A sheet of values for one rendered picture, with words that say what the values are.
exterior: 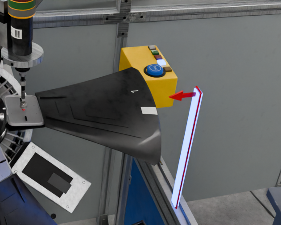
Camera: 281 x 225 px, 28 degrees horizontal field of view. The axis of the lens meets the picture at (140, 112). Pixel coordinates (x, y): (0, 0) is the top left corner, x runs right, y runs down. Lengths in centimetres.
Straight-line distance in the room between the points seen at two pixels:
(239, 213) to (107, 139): 164
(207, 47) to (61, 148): 64
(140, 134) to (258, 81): 121
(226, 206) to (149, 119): 157
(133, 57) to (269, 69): 89
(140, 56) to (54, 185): 46
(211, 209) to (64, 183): 151
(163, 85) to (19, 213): 52
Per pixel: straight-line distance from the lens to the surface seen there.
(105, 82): 111
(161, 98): 139
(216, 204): 260
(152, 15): 186
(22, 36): 93
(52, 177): 113
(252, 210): 263
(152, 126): 107
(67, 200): 114
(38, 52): 96
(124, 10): 180
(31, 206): 106
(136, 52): 145
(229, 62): 209
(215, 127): 226
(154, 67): 138
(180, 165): 125
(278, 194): 133
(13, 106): 104
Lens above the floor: 181
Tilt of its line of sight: 36 degrees down
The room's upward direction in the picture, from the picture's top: 8 degrees clockwise
